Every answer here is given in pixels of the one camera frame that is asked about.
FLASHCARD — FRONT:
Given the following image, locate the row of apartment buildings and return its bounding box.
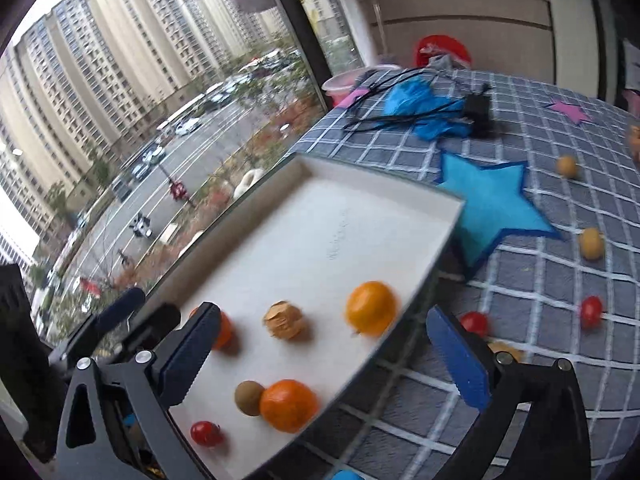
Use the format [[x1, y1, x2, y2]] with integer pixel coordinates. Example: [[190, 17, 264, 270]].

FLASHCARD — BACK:
[[0, 0, 311, 271]]

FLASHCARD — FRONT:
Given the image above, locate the black window frame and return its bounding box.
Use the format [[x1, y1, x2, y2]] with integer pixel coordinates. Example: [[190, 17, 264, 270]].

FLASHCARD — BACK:
[[272, 0, 331, 113]]

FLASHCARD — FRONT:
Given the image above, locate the black power adapter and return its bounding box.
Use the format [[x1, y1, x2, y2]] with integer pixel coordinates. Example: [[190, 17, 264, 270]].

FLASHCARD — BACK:
[[462, 92, 501, 138]]

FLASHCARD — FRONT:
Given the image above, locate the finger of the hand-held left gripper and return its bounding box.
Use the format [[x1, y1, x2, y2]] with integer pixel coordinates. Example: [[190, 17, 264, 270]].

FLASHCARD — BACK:
[[117, 302, 182, 358], [50, 287, 146, 361]]

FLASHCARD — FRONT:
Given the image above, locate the pink plastic basin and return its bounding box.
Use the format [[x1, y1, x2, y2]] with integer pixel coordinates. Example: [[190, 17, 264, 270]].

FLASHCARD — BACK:
[[321, 65, 401, 109]]

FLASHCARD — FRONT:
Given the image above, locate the small mandarin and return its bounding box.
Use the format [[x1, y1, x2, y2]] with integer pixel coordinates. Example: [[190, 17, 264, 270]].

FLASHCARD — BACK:
[[189, 307, 235, 352]]

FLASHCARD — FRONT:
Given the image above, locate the white tray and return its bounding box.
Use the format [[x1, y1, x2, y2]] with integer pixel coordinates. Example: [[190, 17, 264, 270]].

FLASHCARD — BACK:
[[117, 152, 467, 480]]

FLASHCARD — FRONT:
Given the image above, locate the large mandarin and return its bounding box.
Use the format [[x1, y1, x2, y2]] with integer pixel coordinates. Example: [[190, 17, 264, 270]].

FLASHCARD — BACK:
[[259, 379, 321, 434]]

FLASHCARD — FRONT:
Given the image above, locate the orange kumquat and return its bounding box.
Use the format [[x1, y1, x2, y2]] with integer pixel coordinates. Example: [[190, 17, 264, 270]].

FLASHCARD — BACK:
[[345, 281, 401, 338]]

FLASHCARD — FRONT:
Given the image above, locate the red plastic stool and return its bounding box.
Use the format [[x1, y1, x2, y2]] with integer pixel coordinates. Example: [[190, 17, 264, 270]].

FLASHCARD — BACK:
[[414, 35, 472, 68]]

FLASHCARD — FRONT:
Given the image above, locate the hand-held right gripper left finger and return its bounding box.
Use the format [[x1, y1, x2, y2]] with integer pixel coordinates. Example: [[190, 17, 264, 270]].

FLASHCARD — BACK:
[[56, 301, 222, 480]]

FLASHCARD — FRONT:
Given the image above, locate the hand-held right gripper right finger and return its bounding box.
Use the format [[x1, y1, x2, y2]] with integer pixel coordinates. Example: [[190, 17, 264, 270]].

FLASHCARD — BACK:
[[426, 304, 593, 480]]

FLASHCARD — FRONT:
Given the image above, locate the white counter cabinet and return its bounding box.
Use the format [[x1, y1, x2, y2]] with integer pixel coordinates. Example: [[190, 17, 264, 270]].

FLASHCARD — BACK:
[[359, 0, 553, 83]]

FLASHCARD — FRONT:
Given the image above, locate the black cable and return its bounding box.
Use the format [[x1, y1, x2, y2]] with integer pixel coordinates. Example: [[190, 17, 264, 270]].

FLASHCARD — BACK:
[[342, 67, 493, 133]]

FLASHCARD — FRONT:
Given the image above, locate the red cherry tomato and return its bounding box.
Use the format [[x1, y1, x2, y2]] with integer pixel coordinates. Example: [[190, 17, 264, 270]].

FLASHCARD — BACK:
[[190, 421, 224, 448], [580, 296, 604, 330], [459, 311, 490, 338]]

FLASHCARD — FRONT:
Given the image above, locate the brown longan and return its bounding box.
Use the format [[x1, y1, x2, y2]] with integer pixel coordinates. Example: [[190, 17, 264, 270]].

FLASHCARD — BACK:
[[234, 381, 266, 417]]

